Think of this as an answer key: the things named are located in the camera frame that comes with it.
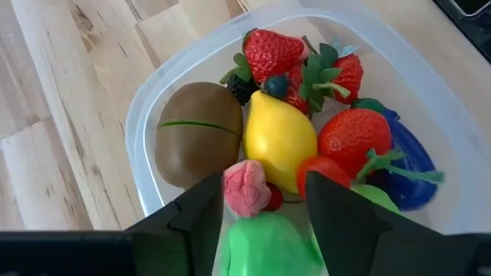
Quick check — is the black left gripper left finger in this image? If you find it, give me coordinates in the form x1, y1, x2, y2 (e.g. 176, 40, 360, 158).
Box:
0, 171, 226, 276

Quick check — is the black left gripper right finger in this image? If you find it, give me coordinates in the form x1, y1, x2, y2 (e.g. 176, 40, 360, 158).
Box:
305, 170, 491, 276

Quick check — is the pale green toy lettuce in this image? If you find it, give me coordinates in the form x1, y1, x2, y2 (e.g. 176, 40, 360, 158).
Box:
349, 183, 400, 215

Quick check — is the small pink toy vegetable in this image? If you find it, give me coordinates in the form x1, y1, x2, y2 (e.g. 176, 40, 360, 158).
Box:
223, 159, 273, 219

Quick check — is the bright green toy pepper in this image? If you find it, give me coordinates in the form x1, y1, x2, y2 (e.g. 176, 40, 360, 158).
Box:
218, 212, 327, 276

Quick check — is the red toy cherry tomato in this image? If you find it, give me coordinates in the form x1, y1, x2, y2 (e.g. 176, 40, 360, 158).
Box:
295, 156, 352, 200
264, 182, 285, 212

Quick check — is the brown toy kiwi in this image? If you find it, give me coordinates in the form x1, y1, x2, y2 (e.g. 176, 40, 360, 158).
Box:
154, 80, 245, 189

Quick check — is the purple toy eggplant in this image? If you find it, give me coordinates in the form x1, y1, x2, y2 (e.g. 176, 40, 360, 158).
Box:
351, 97, 440, 212

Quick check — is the large red toy strawberry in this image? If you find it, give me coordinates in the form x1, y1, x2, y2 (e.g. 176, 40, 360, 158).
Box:
317, 107, 446, 186

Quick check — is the yellow toy lemon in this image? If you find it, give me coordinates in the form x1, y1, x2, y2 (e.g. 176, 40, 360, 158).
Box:
242, 90, 318, 195

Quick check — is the dark toy blackberry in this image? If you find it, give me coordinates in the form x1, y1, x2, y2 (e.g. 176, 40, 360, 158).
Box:
226, 74, 259, 107

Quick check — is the small red toy strawberry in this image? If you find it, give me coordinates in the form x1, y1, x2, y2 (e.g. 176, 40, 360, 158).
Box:
219, 27, 308, 85
298, 36, 364, 112
283, 64, 311, 116

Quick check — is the clear plastic tupperware container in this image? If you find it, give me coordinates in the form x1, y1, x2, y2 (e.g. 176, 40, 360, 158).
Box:
124, 0, 491, 276

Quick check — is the dark blue toy blueberry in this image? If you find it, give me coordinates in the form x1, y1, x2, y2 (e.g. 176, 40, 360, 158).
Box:
263, 73, 291, 100

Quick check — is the black aluminium table frame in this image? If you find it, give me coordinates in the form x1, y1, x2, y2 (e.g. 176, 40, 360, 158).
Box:
433, 0, 491, 64

